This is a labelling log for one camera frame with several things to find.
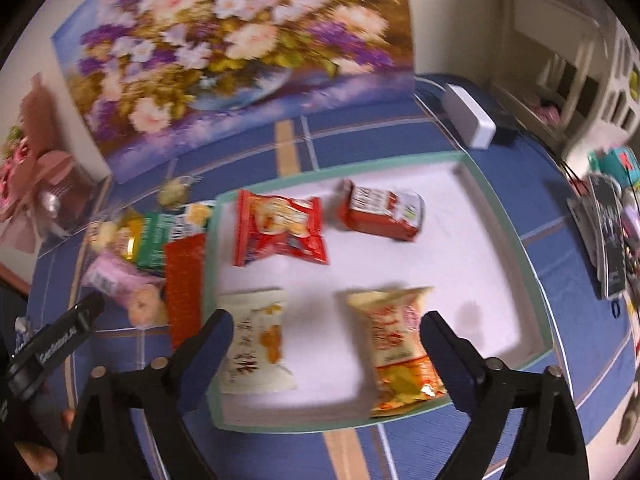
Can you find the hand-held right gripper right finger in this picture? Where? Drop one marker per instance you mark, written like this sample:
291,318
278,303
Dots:
460,375

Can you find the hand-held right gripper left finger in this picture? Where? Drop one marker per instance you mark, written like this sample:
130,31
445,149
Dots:
200,375

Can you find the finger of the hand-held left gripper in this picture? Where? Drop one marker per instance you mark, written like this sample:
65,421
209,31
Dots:
65,335

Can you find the white snack packet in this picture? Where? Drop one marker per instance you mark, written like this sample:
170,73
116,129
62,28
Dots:
260,340

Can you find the large yellow snack packet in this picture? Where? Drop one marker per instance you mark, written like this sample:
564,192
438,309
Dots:
395,340

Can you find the small yellow snack packet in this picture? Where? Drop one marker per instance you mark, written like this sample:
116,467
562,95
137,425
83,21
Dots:
129,242

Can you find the white tray box green rim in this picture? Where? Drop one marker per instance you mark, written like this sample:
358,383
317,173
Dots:
400,270

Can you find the green white cracker packet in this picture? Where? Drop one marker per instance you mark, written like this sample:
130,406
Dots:
160,240

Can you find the bright red snack packet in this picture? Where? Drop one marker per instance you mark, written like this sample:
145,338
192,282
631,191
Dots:
280,230

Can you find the dark red snack packet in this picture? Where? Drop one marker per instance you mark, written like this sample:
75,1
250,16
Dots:
385,210

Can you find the person's left hand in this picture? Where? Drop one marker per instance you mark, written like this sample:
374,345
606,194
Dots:
37,457

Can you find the pink snack packet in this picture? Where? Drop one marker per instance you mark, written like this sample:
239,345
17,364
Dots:
107,275

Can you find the pink flower bouquet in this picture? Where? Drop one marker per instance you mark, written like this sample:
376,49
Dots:
35,175

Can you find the small pale candy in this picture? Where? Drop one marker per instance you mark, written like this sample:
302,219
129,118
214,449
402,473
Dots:
172,192

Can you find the black printed cards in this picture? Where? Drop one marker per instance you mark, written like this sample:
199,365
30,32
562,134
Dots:
607,230

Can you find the blue plaid cloth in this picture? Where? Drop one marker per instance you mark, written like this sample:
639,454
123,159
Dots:
380,135

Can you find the white power strip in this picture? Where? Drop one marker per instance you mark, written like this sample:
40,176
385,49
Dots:
467,115

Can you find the teal box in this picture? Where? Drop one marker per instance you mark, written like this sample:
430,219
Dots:
617,162

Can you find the pink item on shelf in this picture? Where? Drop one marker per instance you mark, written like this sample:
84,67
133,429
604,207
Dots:
545,112

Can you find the flower painting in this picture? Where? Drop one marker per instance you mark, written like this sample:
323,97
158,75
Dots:
225,60

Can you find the white wooden furniture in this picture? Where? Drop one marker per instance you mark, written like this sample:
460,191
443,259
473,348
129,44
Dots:
585,60

